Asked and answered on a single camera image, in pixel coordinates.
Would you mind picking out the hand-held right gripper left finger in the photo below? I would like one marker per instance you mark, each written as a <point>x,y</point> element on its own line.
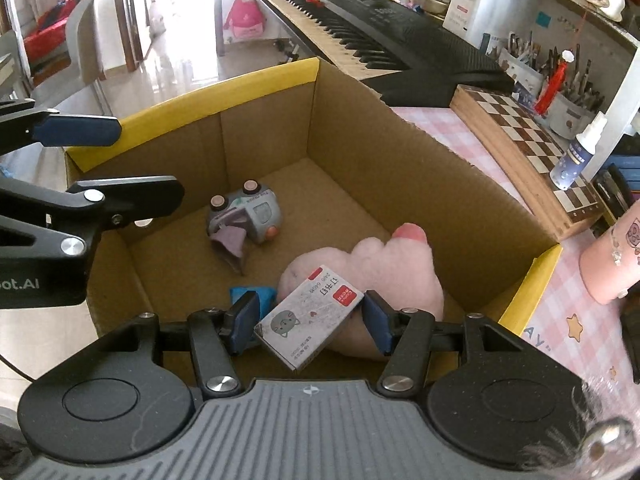
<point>246,322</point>

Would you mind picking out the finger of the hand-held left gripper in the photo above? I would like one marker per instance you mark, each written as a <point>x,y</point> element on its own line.
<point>130,197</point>
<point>85,130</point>

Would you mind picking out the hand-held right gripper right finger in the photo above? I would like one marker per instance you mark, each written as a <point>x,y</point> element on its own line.
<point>378,327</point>

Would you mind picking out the blue plastic bag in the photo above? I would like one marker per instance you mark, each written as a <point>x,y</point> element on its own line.
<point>267,295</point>

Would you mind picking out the small white box red label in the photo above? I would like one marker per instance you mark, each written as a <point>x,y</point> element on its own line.
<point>305,320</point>

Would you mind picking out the pink plush toy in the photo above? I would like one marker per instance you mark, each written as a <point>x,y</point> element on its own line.
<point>395,270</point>

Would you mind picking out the grey toy car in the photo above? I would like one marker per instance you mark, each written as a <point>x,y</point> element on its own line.
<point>255,210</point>

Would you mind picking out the yellow cardboard box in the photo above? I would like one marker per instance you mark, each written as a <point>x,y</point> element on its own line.
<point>400,160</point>

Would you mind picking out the grey chair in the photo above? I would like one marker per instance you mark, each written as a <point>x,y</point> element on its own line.
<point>82,45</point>

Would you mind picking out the pink backpack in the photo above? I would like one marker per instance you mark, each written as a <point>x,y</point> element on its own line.
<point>245,20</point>

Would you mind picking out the wooden chessboard box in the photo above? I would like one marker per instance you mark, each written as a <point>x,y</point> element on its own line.
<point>520,135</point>

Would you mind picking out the pink cartoon tumbler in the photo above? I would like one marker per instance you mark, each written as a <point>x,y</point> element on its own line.
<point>615,260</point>

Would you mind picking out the white spray bottle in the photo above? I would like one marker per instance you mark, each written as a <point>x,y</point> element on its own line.
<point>575,160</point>

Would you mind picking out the white pen holder cup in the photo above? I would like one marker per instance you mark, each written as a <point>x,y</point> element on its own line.
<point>525,80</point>
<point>570,115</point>

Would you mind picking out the black electronic keyboard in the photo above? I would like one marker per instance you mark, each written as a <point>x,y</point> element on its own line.
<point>400,25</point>

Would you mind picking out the white carton red label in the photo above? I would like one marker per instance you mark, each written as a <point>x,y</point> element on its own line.
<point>460,12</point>

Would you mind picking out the white wooden bookshelf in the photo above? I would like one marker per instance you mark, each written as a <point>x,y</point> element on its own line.
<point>625,100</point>

